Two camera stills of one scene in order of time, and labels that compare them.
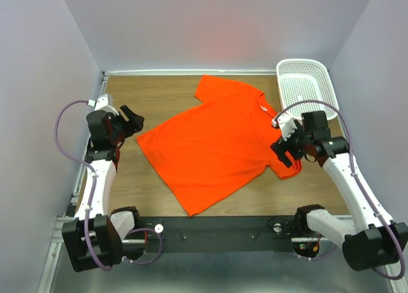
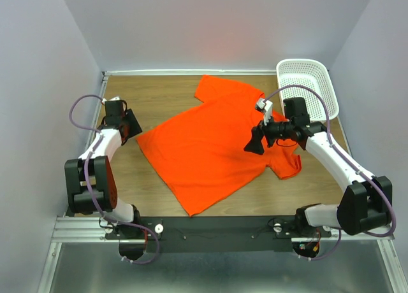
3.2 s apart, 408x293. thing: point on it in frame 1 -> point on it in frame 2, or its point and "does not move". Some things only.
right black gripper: x=280 y=148 -> x=254 y=144
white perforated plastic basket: x=303 y=79 does not move
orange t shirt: x=208 y=151 does not move
